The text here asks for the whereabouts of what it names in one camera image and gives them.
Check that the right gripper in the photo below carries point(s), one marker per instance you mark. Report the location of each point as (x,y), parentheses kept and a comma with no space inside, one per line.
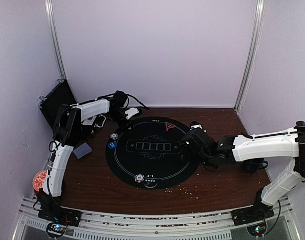
(188,152)

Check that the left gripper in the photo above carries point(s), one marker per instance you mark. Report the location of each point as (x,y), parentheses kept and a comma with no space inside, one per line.
(125,126)

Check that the blue small blind button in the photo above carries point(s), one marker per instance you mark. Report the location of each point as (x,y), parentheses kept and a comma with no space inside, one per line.
(112,145)

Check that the red triangle marker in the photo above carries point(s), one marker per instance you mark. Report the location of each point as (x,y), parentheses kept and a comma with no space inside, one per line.
(169,126)

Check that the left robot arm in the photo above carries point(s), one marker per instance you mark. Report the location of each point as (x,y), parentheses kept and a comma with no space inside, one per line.
(67,134)

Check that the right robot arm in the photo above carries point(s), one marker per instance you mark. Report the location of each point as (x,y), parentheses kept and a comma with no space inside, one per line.
(242,148)

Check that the playing card deck in case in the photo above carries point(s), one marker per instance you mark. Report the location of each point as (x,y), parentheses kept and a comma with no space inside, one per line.
(90,121)

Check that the round black poker mat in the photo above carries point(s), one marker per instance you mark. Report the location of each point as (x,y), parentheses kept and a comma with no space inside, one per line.
(147,148)

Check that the grey card deck box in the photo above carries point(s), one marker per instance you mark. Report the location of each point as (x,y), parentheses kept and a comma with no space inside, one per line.
(82,151)

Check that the dark blue mug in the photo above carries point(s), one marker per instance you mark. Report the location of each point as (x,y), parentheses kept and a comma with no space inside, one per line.
(254,165)

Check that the black poker set case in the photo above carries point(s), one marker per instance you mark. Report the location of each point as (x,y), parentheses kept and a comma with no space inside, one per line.
(62,94)

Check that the red patterned tin can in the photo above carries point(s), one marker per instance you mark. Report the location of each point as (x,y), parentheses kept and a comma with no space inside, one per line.
(39,180)

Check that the chrome case handle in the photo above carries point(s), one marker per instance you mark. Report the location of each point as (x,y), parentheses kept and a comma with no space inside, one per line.
(101,122)

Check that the aluminium front rail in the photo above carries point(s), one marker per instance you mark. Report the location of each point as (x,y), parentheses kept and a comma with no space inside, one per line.
(216,225)

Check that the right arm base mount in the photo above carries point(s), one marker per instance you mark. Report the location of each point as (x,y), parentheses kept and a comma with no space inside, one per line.
(255,219)

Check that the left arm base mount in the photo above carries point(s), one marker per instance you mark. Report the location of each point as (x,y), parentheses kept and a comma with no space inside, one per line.
(58,225)

